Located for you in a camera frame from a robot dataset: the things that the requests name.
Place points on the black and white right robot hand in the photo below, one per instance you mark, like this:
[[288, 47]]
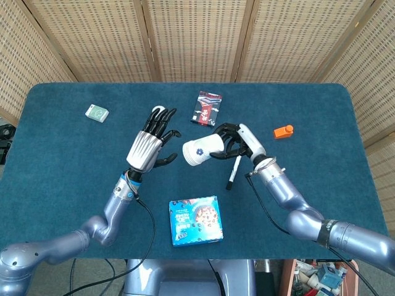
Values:
[[251, 142]]

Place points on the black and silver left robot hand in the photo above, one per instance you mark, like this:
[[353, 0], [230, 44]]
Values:
[[143, 151]]

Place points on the white paper cup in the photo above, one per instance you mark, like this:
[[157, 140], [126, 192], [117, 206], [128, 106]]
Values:
[[185, 153], [188, 152]]

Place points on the white paper cup flower print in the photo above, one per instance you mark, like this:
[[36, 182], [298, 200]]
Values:
[[206, 146]]

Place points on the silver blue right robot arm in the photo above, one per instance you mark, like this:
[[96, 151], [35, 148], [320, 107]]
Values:
[[308, 219]]

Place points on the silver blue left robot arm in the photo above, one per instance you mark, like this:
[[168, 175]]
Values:
[[114, 209]]

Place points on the orange plastic block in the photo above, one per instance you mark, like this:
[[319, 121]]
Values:
[[281, 132]]

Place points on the white marker black cap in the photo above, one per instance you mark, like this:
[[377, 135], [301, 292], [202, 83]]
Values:
[[233, 172]]

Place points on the small white jar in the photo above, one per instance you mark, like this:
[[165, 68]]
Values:
[[159, 108]]

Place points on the black and red box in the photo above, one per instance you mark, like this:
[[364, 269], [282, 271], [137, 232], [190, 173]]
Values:
[[206, 108]]

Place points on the green and white tissue pack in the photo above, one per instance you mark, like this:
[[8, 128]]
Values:
[[97, 113]]

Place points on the blue table cloth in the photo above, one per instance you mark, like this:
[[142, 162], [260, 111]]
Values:
[[61, 160]]

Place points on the blue cookie box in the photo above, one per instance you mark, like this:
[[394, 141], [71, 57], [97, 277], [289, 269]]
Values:
[[196, 222]]

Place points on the woven folding screen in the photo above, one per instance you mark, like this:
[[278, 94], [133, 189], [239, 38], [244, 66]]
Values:
[[197, 37]]

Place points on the silver blue robot torso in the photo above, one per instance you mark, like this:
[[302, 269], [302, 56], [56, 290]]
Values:
[[188, 277]]

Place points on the black equipment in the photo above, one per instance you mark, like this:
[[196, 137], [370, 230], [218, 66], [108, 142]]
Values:
[[6, 138]]

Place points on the pink storage bin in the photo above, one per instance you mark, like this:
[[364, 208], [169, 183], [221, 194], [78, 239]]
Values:
[[287, 277]]

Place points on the clear plastic bottle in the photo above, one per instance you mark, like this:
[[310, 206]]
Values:
[[297, 282]]

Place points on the teal small carton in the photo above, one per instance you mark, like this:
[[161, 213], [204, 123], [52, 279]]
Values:
[[329, 276]]

